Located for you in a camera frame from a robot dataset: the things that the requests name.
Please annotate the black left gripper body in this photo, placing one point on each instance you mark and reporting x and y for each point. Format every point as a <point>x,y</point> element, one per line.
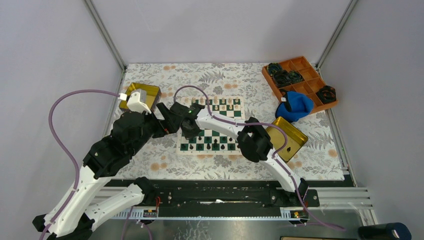
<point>159,128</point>

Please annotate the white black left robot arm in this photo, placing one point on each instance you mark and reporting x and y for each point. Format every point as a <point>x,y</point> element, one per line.
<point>75,217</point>

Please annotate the dark cylinder bottle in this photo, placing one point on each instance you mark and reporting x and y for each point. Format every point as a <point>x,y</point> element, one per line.
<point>387,231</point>

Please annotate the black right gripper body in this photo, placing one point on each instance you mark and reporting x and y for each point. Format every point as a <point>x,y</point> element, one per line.
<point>189,134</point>

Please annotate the black hexagonal part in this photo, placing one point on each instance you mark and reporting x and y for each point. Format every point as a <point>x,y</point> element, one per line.
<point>327,94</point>

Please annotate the gold tin box right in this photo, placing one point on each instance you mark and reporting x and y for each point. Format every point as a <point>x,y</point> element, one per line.
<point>296,139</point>

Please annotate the orange compartment tray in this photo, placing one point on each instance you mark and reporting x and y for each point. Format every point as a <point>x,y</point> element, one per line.
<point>309,85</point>

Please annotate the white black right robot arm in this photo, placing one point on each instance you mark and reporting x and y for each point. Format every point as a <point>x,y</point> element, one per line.
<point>253,140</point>

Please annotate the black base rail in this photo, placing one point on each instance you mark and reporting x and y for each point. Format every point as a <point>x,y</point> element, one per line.
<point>230,200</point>

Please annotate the green white chess board mat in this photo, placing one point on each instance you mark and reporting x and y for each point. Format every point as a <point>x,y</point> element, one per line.
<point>230,106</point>

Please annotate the gold tin lid left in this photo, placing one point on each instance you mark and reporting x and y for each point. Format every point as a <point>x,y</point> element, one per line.
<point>140,98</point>

